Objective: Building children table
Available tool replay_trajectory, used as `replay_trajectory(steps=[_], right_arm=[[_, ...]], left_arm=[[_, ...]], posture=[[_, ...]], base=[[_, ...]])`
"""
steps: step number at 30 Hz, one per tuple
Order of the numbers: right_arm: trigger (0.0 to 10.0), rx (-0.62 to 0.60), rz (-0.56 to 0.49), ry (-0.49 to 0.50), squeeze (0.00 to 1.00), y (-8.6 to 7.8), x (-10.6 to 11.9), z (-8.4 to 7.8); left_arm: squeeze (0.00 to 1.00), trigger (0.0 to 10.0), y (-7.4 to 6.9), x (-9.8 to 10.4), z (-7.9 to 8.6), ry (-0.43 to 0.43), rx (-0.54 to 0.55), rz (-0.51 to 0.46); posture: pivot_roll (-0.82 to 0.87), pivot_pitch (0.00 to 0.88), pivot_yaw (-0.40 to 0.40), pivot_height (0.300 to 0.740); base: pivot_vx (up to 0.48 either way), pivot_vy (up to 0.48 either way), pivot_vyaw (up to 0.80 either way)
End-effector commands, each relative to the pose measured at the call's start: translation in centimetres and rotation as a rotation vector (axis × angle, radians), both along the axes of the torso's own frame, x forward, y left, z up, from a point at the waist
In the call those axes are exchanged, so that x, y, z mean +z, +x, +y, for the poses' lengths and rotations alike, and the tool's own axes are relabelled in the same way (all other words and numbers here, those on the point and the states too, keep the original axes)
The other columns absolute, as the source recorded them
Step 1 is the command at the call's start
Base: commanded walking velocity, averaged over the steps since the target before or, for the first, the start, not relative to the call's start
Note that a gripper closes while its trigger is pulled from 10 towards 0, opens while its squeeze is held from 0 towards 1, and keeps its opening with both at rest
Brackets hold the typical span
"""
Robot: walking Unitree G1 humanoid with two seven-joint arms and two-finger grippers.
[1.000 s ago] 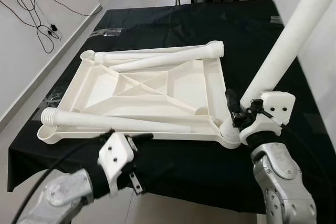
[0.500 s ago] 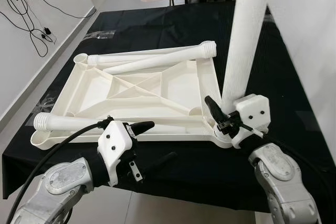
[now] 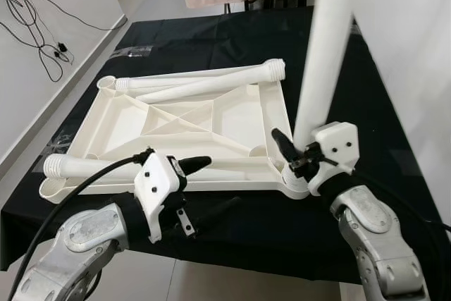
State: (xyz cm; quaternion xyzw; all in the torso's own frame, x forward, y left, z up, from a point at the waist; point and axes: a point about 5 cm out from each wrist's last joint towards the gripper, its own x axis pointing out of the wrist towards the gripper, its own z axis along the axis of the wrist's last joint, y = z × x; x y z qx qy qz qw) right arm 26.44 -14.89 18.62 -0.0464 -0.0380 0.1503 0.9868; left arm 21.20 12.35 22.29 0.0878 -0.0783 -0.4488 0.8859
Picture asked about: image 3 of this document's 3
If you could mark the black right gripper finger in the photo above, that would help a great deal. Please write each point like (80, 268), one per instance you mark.
(287, 149)

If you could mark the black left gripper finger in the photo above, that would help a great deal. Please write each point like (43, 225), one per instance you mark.
(196, 165)
(211, 213)

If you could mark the white plastic table leg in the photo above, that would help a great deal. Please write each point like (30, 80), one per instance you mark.
(91, 167)
(183, 91)
(275, 70)
(328, 47)

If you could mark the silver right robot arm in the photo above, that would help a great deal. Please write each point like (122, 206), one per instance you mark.
(370, 216)

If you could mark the cream plastic children table top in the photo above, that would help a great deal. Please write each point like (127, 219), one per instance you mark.
(232, 121)

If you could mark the clear tape strip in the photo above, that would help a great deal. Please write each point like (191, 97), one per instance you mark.
(403, 161)
(354, 27)

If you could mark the clear plastic bag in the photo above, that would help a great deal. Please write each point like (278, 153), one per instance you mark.
(132, 51)

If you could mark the black table cloth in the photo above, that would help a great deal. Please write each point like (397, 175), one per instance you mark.
(211, 33)

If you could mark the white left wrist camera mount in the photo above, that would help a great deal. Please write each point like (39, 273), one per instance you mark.
(151, 181)

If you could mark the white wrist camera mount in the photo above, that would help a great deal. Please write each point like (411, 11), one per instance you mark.
(338, 142)
(151, 181)

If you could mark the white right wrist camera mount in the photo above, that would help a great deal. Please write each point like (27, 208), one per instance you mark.
(338, 142)

